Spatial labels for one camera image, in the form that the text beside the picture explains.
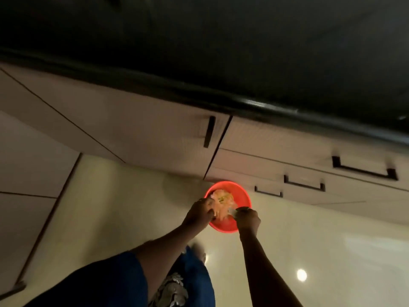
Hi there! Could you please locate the beige drawer with short handle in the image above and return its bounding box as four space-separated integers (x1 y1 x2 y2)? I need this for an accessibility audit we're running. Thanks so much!
204 168 366 205

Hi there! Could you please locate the person's right hand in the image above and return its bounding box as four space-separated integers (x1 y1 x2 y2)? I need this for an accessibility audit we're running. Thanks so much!
235 207 262 237

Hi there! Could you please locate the blue embroidered dress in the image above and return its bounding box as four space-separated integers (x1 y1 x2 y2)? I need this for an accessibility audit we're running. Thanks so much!
147 245 216 307

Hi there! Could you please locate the person's right forearm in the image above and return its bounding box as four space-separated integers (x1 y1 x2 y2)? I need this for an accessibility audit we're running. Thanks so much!
239 232 304 307

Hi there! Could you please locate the beige drawer with long handle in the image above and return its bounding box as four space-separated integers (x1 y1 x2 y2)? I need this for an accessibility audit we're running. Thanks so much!
219 116 409 192

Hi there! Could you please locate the beige drawer with medium handle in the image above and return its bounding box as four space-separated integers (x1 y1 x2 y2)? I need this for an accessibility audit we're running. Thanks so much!
209 149 409 205

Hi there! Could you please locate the red trash bin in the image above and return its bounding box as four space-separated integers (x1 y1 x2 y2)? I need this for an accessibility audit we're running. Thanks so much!
204 180 253 234

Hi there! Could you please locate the person's left forearm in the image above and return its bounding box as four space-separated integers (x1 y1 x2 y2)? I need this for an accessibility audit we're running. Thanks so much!
131 222 208 301

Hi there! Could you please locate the person's left hand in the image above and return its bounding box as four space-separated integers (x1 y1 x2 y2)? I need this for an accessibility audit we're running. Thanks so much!
181 197 216 233

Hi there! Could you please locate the long black drawer handle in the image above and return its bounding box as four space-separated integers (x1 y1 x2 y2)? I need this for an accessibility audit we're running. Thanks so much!
331 156 399 182

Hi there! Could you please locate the medium black drawer handle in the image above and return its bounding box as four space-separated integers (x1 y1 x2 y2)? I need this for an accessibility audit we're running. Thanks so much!
283 174 326 193

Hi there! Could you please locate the short black drawer handle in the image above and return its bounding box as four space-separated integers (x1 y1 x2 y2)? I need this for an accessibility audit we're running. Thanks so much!
254 185 284 199

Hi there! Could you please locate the black countertop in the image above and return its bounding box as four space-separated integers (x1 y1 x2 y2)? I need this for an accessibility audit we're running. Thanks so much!
0 0 409 154

